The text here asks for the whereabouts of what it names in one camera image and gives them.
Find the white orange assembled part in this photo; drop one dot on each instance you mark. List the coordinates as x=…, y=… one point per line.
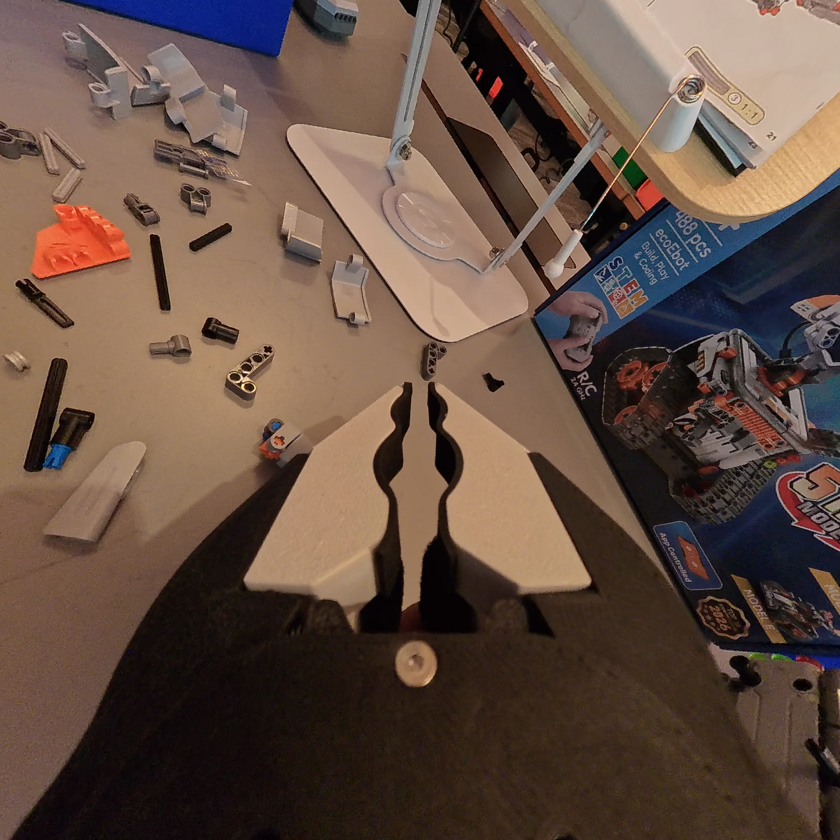
x=278, y=440

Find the white book stand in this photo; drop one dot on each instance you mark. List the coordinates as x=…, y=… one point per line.
x=355, y=171

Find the green flat object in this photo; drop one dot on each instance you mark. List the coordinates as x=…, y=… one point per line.
x=625, y=159

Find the small dark grey connector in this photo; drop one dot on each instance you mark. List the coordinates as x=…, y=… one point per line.
x=196, y=198
x=142, y=209

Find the black pin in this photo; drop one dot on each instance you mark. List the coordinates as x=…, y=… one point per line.
x=43, y=302

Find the dark grey bent beam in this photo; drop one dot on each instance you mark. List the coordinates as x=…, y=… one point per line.
x=250, y=373

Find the black connector with blue pin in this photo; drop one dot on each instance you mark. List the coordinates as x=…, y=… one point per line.
x=66, y=437

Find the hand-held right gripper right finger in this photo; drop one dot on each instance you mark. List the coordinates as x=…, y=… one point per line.
x=512, y=525

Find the grey elbow connector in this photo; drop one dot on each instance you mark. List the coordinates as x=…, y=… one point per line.
x=171, y=347

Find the instruction booklet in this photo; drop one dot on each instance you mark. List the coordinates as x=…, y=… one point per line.
x=617, y=40

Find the dark grey short beam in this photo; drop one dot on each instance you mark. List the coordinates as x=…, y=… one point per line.
x=433, y=357

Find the red flat object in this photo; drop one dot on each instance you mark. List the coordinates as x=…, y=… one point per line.
x=496, y=89

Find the grey pin connector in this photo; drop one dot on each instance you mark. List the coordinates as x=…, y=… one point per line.
x=16, y=138

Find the long black axle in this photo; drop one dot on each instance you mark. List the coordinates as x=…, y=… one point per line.
x=160, y=272

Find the orange triangular panel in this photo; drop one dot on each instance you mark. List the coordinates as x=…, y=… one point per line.
x=82, y=240

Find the robot kit box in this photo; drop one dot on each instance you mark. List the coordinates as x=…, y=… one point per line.
x=735, y=394

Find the medium black axle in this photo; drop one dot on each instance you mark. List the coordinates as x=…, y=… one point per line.
x=46, y=414

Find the light grey long bar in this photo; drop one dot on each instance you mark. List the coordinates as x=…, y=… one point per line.
x=99, y=492

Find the small grey blue device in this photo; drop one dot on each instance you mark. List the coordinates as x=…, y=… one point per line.
x=328, y=13

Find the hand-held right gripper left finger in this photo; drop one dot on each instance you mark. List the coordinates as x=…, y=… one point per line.
x=315, y=525

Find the small black clip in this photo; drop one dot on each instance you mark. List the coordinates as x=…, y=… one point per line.
x=492, y=382

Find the short black axle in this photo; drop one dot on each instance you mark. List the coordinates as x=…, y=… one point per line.
x=210, y=238

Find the grey axle connector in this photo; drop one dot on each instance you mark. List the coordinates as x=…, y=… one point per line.
x=184, y=158

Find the blue plastic bin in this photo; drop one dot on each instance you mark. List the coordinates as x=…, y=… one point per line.
x=197, y=20

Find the light grey thin bar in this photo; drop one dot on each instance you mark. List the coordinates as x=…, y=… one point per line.
x=66, y=184
x=55, y=147

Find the small light grey bush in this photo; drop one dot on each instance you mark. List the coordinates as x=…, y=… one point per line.
x=16, y=360

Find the light grey bracket piece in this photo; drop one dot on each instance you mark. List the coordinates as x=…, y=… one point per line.
x=302, y=232
x=349, y=289

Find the black stubby connector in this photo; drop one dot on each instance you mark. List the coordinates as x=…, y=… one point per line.
x=219, y=331

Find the clear plastic piece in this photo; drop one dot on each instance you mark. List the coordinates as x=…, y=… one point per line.
x=226, y=171

